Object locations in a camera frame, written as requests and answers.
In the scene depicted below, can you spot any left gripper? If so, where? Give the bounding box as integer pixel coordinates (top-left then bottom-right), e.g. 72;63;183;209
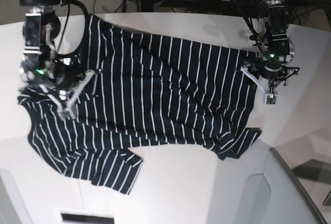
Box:
258;62;287;81

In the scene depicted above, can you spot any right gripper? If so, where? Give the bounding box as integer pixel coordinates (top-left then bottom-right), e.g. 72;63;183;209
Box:
50;63;86;91

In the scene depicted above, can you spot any navy white striped t-shirt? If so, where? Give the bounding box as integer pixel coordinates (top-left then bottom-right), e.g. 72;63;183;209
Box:
18;15;261;194

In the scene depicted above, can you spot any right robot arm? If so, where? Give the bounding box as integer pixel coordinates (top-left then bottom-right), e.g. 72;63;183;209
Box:
20;0;89;92

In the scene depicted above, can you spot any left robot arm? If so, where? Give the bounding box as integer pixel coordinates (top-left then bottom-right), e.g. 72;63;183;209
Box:
237;0;294;83

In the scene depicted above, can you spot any grey monitor edge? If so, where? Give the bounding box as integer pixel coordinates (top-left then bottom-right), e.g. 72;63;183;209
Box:
269;148;327;223

